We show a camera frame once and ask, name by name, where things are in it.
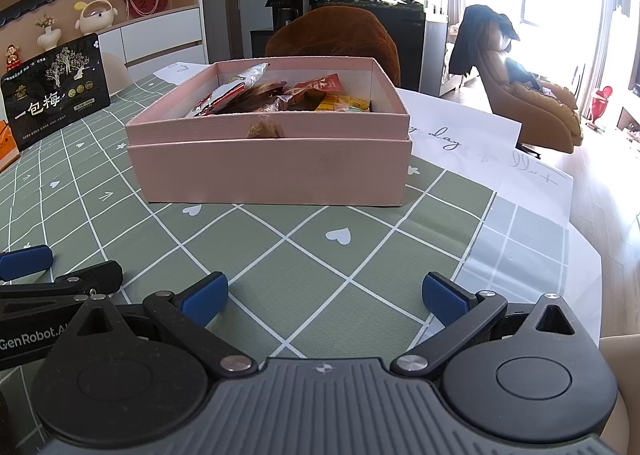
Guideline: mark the red figurine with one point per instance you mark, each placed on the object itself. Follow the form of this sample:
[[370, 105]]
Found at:
[[13, 57]]

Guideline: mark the orange box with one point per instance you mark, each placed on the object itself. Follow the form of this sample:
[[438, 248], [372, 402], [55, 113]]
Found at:
[[6, 150]]

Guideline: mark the black cabinet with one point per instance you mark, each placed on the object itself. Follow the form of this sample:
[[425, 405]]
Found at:
[[410, 50]]

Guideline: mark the red toy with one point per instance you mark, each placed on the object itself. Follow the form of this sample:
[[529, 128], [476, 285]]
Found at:
[[599, 105]]

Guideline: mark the white vase with flowers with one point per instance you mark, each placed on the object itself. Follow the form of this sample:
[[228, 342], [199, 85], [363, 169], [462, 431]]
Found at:
[[48, 37]]

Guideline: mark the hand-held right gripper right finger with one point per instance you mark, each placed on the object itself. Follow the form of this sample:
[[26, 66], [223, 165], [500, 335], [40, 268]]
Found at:
[[445, 297]]

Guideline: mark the white script paper sheet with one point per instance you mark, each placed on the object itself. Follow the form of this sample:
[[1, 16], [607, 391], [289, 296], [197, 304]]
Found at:
[[540, 195], [465, 125]]

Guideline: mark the brown chair back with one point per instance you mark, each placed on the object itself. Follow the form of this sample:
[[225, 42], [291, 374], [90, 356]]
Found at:
[[340, 32]]

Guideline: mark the red and white snack packet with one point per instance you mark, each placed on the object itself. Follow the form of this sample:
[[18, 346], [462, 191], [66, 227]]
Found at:
[[230, 90]]

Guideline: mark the pink cardboard box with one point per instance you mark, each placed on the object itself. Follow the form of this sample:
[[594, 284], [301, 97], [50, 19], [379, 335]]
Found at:
[[270, 170]]

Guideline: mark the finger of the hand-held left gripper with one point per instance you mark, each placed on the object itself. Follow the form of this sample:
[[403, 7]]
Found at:
[[100, 275], [27, 261]]

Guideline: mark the black box with Chinese text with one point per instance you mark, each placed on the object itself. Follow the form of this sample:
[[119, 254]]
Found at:
[[50, 100]]

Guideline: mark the green checked tablecloth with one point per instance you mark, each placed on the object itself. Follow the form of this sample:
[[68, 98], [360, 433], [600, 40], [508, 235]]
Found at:
[[350, 235]]

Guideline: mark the black coffee machine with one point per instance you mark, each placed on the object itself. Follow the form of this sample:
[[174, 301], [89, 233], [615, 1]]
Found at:
[[285, 12]]

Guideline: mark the beige dining chair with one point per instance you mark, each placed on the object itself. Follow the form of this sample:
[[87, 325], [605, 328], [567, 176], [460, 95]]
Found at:
[[117, 75]]

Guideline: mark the white rabbit ornament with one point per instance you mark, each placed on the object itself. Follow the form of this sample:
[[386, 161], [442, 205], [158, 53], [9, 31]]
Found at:
[[97, 15]]

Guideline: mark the dark blue cushion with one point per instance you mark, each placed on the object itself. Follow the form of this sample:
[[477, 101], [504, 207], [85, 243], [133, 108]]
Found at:
[[522, 74]]

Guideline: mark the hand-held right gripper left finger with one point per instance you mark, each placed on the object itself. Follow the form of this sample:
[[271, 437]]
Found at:
[[205, 297]]

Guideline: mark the dark jacket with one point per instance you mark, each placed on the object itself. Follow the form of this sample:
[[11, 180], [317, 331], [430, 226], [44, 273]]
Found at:
[[480, 40]]

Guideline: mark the white wooden shelf unit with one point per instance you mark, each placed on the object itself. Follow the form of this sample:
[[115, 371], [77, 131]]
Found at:
[[160, 40]]

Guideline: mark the tan lounge chair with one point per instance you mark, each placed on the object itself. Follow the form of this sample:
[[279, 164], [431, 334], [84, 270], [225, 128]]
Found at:
[[530, 120]]

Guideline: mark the black scalloped shelf decoration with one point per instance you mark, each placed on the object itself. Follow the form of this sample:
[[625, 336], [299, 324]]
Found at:
[[30, 7]]

